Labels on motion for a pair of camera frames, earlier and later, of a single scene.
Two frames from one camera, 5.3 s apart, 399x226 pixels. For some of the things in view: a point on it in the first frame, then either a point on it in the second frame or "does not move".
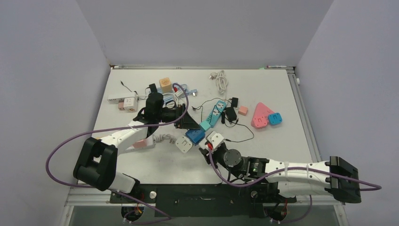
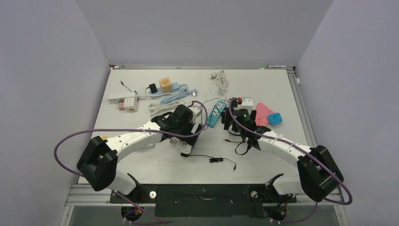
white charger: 184,143 does not move
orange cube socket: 165,84 does not move
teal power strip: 215,113 does not move
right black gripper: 214,152 to 228,121
